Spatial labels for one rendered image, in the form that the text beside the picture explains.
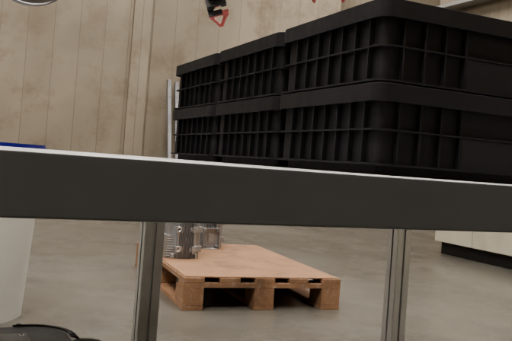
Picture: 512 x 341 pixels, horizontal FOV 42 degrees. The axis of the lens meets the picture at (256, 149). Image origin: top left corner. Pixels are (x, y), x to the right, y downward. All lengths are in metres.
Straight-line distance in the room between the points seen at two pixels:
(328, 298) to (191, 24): 8.91
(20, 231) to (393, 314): 1.48
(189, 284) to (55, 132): 8.14
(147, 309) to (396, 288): 0.90
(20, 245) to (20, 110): 8.27
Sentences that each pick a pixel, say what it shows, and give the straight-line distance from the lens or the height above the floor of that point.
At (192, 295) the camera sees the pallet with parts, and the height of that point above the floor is 0.07.
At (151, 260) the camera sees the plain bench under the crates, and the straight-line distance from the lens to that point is 2.02.
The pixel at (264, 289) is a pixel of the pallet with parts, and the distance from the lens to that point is 3.31.
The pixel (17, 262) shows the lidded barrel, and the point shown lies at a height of 0.24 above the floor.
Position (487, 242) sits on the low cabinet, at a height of 0.19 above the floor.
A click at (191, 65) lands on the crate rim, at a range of 1.58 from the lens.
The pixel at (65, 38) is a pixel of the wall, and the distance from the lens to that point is 11.29.
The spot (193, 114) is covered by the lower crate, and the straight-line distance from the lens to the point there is 1.53.
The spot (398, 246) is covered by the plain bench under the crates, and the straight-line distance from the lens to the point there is 2.44.
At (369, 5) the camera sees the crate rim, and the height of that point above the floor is 0.92.
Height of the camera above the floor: 0.70
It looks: 1 degrees up
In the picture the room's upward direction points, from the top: 4 degrees clockwise
